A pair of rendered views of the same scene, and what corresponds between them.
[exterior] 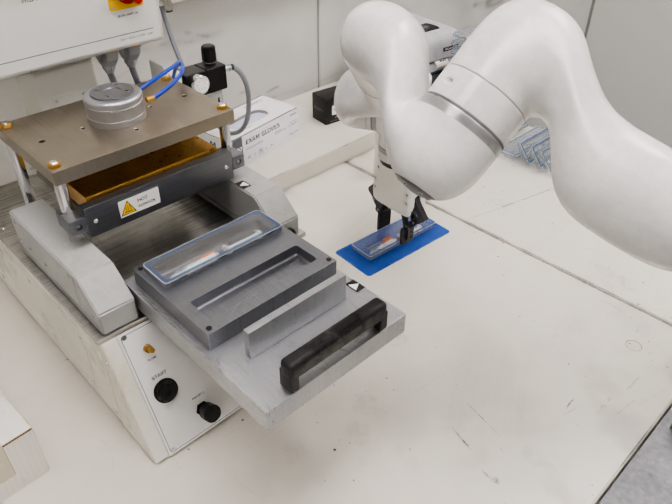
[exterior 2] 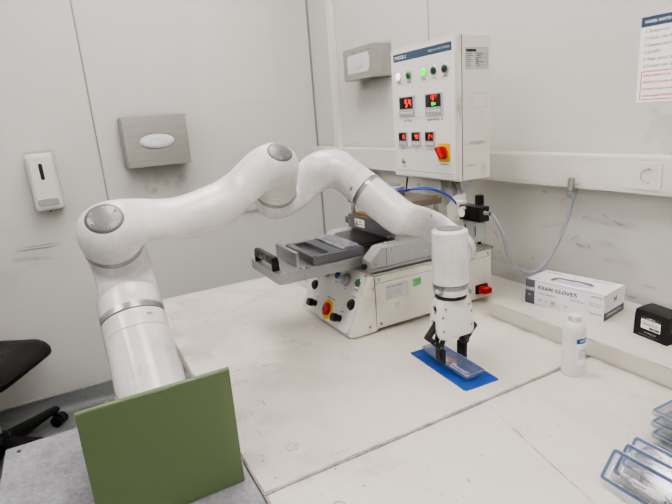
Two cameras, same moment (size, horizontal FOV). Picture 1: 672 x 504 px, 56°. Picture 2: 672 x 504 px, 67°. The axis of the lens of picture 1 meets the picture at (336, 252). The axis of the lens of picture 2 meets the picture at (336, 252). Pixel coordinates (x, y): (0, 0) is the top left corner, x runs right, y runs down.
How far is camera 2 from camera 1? 1.70 m
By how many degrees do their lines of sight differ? 94
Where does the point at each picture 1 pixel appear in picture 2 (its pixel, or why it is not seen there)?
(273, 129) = (568, 295)
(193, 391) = (318, 294)
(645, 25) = not seen: outside the picture
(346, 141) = (599, 339)
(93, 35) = (432, 169)
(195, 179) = (374, 227)
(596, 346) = (300, 427)
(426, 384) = (307, 360)
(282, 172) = (528, 315)
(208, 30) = (623, 221)
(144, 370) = not seen: hidden behind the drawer
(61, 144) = not seen: hidden behind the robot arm
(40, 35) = (417, 163)
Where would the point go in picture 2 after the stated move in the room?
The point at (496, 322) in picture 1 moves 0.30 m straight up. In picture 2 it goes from (345, 391) to (335, 268)
